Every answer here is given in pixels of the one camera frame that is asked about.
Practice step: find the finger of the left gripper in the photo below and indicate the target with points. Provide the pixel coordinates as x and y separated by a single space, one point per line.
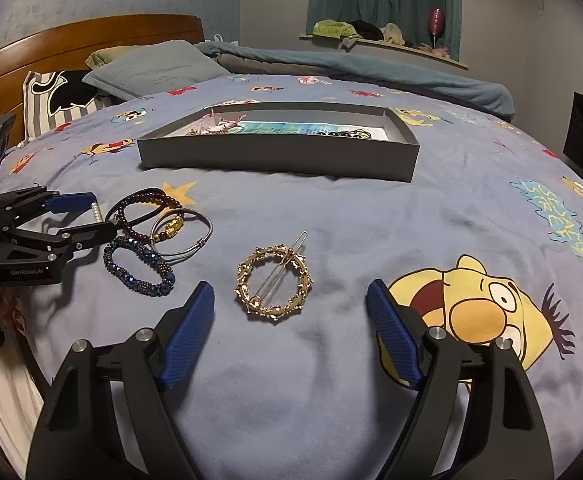
77 238
73 202

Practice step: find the green cloth on sill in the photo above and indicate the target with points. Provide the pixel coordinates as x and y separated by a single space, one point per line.
334 30

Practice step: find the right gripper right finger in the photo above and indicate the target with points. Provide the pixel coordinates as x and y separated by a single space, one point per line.
503 435

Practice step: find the wooden headboard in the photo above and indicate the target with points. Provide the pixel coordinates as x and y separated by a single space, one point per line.
65 47

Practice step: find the beige cloth on sill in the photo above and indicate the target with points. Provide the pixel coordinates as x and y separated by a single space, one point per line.
392 34

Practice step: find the striped black white pillow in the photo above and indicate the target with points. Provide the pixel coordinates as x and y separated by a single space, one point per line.
53 100

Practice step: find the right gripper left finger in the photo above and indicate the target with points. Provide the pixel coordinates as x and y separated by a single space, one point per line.
77 435

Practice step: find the pearl bar hair clip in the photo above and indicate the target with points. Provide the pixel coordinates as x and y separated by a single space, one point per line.
97 213

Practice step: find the black cloth on sill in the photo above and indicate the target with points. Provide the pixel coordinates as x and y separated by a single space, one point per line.
367 30

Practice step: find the gold wreath hair clip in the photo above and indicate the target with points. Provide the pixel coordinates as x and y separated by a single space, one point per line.
286 258

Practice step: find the left hand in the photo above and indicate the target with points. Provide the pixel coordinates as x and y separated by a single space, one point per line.
10 313

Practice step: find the teal folded blanket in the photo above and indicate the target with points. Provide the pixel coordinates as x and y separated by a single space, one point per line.
486 96

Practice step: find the blue cartoon bedspread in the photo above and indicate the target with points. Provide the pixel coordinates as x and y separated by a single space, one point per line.
490 214

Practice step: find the grey blue pillow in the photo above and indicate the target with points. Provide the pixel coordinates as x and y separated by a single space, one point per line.
129 72

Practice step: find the grey shallow cardboard box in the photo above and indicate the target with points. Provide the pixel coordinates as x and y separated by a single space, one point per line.
330 156

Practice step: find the green gold bangle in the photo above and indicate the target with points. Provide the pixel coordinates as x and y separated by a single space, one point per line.
356 134

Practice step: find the wooden window sill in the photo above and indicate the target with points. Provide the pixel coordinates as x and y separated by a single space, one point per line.
389 47

